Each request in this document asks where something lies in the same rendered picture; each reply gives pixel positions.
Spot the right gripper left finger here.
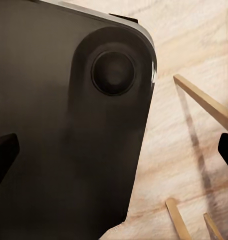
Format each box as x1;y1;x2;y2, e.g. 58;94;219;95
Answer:
0;133;20;183

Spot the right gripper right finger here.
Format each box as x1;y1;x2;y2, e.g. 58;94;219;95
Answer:
218;133;228;164

